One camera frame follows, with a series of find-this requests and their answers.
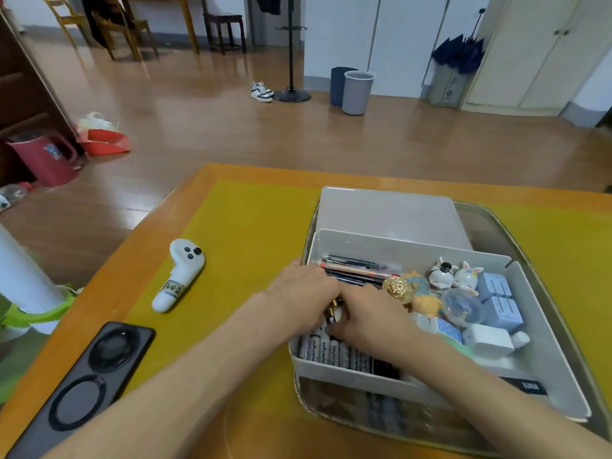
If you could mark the person's left hand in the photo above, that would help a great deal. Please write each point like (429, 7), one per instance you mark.
(301, 301)

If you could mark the person's right hand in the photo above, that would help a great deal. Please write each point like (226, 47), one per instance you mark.
(382, 329)

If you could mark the red cylindrical can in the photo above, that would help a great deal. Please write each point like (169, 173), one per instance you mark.
(397, 287)

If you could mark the pile of small batteries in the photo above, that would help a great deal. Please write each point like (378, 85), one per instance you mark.
(325, 351)

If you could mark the bundle of black pens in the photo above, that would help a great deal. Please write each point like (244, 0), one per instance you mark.
(349, 261)

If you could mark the red marker pen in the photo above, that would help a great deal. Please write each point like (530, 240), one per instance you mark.
(358, 271)

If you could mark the white figurine black hat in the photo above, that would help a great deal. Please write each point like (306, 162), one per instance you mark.
(441, 277)

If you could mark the clear round clip container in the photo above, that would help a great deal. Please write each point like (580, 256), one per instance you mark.
(463, 308)

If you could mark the white storage box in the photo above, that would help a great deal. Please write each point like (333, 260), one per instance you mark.
(382, 243)

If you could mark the white bunny figurine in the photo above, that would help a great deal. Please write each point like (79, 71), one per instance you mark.
(466, 279)

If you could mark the white box lid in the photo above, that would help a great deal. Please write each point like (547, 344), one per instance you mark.
(387, 215)

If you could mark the small white-capped bottle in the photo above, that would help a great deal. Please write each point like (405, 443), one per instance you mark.
(520, 340)

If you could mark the person's left forearm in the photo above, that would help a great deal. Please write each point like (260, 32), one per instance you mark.
(167, 401)

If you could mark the person's right forearm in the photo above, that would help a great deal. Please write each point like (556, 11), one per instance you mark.
(502, 415)

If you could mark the yellow table mat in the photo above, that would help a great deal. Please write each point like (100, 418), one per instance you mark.
(248, 224)

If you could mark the white handheld controller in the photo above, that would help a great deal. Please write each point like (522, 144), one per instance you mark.
(184, 267)

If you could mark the stainless steel tray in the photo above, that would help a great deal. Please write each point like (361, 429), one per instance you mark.
(487, 229)

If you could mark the black coat stand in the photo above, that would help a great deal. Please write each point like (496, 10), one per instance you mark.
(291, 95)

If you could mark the white sneaker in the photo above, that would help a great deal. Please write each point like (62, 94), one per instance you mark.
(258, 85)
(260, 96)

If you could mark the gray trash bin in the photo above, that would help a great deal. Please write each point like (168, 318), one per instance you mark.
(357, 95)

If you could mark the dark blue trash bin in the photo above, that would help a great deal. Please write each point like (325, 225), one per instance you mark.
(337, 88)

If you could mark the black smartphone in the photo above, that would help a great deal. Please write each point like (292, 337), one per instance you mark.
(86, 387)

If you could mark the gray metal safe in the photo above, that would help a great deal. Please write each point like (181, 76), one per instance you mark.
(447, 88)

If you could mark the red plastic bag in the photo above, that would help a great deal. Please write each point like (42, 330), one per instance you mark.
(105, 143)

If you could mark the white built-in wardrobe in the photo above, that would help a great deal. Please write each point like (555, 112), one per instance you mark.
(406, 42)

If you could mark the green and white chair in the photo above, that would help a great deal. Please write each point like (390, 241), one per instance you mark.
(19, 282)

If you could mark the navy folded umbrella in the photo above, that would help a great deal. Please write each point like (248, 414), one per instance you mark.
(459, 54)

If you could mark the maroon plastic bucket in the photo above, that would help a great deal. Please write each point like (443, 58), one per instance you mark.
(48, 162)

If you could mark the dark wooden stool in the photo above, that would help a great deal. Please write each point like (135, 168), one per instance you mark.
(222, 17)

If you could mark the dark hanging coat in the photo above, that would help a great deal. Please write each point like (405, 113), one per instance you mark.
(268, 3)

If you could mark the wooden side table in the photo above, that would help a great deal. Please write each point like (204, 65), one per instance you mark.
(189, 23)

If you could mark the cream two-door cabinet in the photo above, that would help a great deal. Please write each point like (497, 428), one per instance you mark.
(526, 57)

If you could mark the dark wooden cabinet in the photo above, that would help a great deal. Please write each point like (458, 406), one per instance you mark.
(24, 90)

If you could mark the black jacket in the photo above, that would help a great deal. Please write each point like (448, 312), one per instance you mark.
(98, 14)

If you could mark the light wooden chair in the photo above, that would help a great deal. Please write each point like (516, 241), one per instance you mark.
(71, 18)

